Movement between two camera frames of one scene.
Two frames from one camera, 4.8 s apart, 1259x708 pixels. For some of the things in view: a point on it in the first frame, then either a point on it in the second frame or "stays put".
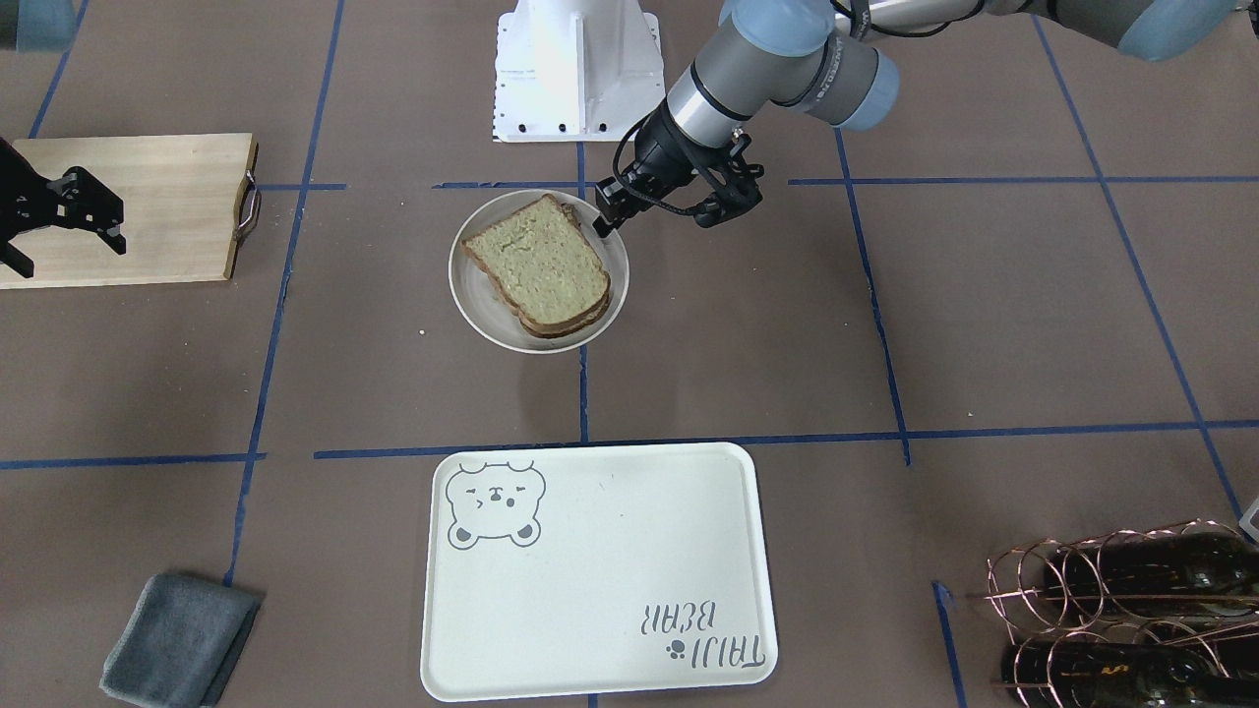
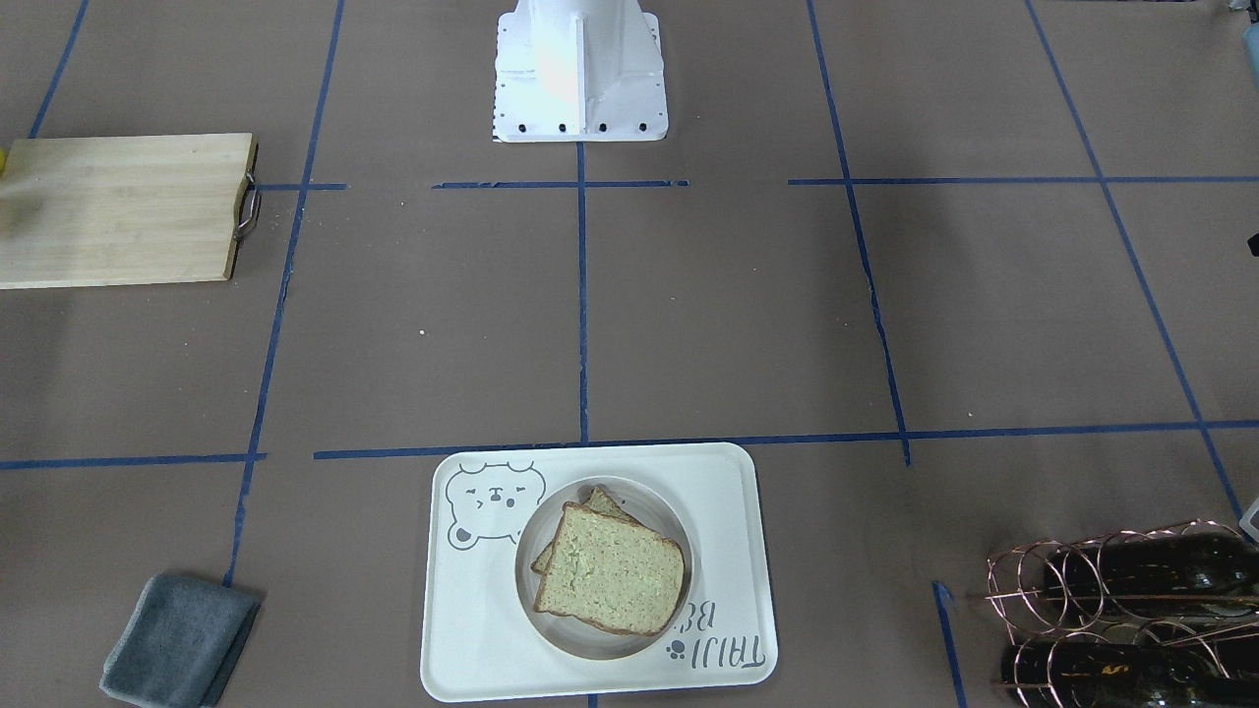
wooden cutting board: [189, 202] stays put
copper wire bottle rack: [1167, 618] stays put
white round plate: [530, 270] → [603, 568]
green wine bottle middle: [1180, 575] stays put
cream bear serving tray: [594, 570] stays put
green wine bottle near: [1118, 675] stays put
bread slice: [568, 327] → [598, 501]
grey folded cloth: [177, 645] stays put
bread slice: [543, 263] → [610, 571]
